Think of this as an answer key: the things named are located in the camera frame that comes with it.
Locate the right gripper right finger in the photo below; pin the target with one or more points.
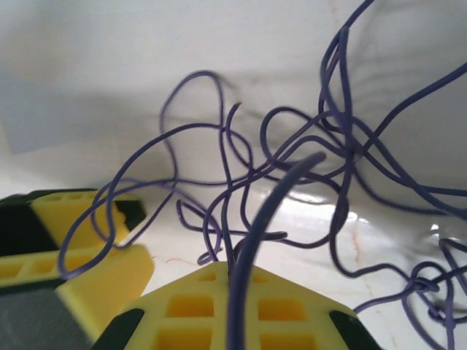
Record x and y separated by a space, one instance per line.
292 313

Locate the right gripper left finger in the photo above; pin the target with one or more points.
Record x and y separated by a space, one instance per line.
189 310

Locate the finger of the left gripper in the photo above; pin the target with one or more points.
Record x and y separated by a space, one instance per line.
102 288
73 208

